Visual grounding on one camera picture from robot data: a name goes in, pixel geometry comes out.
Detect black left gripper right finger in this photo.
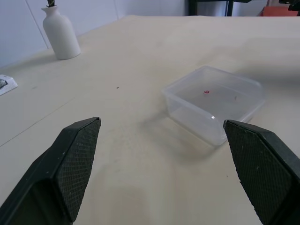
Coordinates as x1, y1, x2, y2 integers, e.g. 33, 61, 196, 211
223, 119, 300, 225

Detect clear plastic container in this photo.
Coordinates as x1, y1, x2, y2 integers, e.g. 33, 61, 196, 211
161, 65, 266, 146

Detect white flat box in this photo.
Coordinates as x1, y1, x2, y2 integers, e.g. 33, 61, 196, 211
0, 74, 18, 96

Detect orange box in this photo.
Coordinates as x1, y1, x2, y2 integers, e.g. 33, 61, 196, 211
259, 6, 300, 17

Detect black metal frame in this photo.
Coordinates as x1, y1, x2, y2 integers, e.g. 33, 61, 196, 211
187, 0, 250, 17

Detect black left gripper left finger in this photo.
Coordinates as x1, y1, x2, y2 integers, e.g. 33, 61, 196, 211
0, 117, 102, 225

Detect white ceramic vase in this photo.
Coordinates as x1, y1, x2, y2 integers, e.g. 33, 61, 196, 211
41, 6, 82, 60

